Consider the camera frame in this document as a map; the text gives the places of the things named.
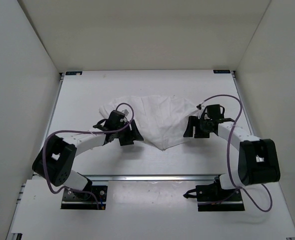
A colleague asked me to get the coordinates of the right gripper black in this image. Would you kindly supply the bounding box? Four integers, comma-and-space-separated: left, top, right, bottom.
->
183, 115, 212, 138

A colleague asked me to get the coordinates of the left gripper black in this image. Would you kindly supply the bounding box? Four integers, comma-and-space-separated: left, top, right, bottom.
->
115, 118, 144, 146

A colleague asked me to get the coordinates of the white pleated skirt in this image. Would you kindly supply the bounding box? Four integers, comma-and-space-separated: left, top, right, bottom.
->
99, 95, 198, 151

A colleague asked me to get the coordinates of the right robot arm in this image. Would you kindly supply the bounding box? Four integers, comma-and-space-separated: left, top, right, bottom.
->
183, 104, 281, 201

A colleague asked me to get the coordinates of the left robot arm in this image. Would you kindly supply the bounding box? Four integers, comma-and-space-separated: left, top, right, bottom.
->
32, 118, 144, 203

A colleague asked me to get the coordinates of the right blue corner label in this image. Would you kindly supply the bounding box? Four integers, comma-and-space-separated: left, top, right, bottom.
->
213, 69, 231, 74

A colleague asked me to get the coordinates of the blue corner label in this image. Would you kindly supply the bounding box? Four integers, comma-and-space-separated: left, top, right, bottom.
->
65, 71, 83, 76
213, 69, 231, 74

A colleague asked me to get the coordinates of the left blue corner label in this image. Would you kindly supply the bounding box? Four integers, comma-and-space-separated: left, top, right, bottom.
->
65, 71, 83, 76

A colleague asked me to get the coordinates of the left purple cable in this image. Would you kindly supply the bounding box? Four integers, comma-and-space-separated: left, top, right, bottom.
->
44, 102, 136, 210

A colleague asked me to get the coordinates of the purple cable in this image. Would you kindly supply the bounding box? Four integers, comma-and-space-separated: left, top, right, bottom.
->
197, 94, 273, 213
44, 102, 136, 210

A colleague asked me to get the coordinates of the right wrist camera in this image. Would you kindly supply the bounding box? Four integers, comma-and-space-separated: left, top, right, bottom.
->
196, 102, 208, 120

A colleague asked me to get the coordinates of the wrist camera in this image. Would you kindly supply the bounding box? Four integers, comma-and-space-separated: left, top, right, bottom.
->
196, 102, 208, 120
106, 110, 127, 130

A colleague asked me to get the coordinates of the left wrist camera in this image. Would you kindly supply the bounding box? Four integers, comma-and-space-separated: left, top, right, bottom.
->
106, 110, 127, 130

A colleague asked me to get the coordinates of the aluminium front rail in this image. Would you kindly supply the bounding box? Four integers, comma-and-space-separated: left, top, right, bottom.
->
86, 174, 217, 182

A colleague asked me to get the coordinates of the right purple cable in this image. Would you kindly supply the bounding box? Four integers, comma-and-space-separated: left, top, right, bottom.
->
197, 94, 273, 213

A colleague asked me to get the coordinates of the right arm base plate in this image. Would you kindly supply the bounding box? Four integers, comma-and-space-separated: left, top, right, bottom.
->
183, 183, 245, 212

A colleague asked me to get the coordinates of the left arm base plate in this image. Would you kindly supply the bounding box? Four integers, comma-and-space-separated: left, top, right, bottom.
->
60, 185, 108, 211

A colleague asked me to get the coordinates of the aluminium left side rail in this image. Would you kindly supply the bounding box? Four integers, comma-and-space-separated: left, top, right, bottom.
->
39, 72, 66, 153

